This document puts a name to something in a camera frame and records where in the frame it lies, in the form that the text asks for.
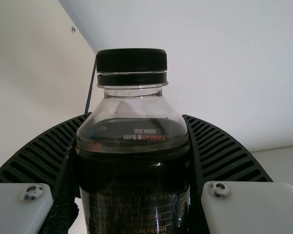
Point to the black strip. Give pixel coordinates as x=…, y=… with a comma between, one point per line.
x=90, y=92

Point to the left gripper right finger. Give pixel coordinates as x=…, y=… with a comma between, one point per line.
x=224, y=156

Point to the dark coffee bottle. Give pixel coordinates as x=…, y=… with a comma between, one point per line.
x=136, y=170

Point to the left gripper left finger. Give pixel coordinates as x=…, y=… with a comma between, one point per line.
x=31, y=158

